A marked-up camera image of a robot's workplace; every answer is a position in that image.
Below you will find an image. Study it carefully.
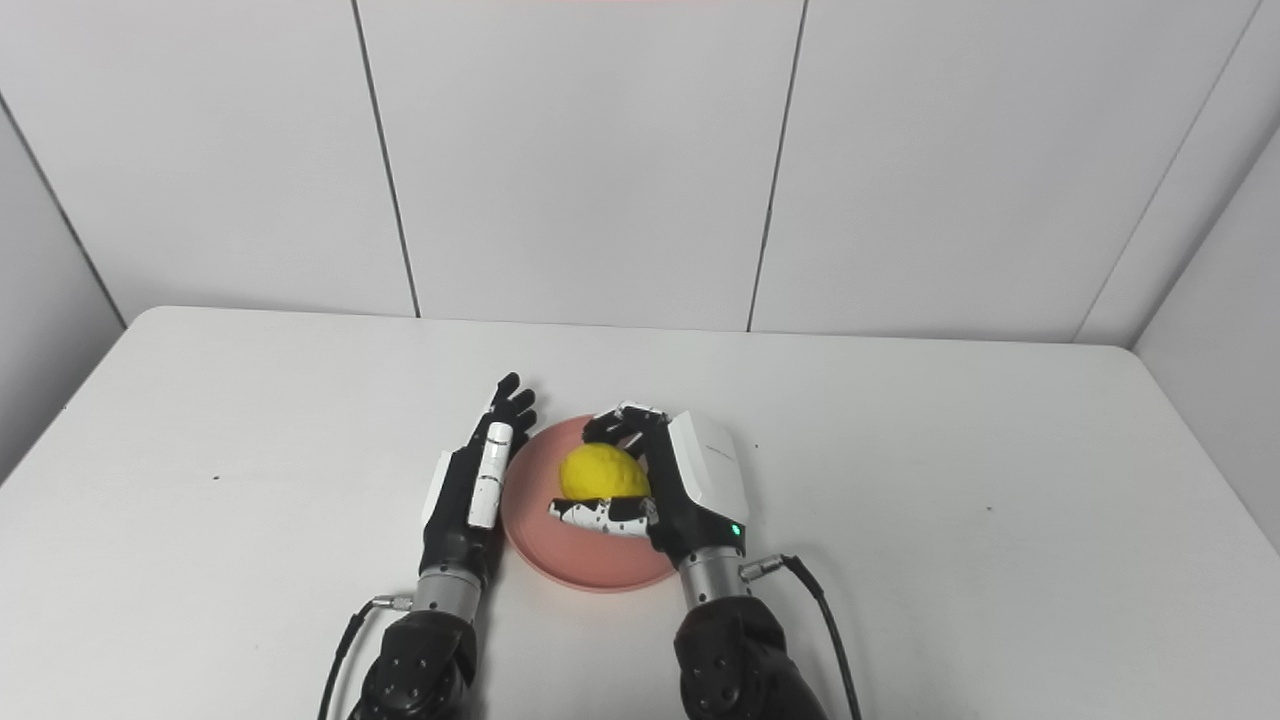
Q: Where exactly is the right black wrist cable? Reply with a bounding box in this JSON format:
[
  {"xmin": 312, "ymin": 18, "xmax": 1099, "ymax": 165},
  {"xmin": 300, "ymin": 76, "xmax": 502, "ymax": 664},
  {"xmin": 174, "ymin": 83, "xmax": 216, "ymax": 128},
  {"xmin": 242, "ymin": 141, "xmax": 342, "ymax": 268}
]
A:
[{"xmin": 740, "ymin": 555, "xmax": 865, "ymax": 720}]

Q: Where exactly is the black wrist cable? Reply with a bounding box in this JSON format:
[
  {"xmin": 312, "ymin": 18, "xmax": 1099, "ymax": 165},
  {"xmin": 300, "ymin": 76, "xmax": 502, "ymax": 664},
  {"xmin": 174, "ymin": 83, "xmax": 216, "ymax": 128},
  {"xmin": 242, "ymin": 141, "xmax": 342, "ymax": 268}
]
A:
[
  {"xmin": 318, "ymin": 595, "xmax": 415, "ymax": 720},
  {"xmin": 740, "ymin": 555, "xmax": 865, "ymax": 720}
]

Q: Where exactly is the pink round plate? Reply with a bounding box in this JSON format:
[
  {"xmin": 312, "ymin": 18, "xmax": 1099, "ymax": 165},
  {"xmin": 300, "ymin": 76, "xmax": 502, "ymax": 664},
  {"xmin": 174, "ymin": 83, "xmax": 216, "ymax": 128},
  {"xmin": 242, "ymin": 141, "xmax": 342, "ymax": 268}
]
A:
[{"xmin": 502, "ymin": 414, "xmax": 681, "ymax": 594}]

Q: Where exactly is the yellow lemon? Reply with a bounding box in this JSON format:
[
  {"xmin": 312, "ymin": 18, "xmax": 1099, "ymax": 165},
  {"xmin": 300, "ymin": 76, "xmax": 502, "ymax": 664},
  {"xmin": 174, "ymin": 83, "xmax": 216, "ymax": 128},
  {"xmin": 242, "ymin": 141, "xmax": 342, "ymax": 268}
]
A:
[{"xmin": 558, "ymin": 444, "xmax": 653, "ymax": 503}]

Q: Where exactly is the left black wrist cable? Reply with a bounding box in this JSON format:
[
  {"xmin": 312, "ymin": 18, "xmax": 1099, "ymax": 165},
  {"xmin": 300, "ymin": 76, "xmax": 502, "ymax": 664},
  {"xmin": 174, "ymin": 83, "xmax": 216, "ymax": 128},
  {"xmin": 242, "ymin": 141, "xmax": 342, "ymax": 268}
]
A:
[{"xmin": 318, "ymin": 595, "xmax": 415, "ymax": 720}]

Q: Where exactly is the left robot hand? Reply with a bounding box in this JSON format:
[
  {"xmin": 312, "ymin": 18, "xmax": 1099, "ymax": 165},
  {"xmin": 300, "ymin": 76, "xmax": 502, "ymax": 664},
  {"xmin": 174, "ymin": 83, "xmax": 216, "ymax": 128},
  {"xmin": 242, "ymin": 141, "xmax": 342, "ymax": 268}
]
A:
[{"xmin": 419, "ymin": 373, "xmax": 539, "ymax": 581}]

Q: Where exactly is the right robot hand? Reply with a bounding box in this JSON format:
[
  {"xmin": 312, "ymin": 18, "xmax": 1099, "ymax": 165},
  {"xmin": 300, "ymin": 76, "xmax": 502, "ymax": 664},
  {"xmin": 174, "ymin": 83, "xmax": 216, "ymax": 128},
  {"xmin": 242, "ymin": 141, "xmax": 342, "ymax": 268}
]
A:
[{"xmin": 547, "ymin": 402, "xmax": 750, "ymax": 571}]

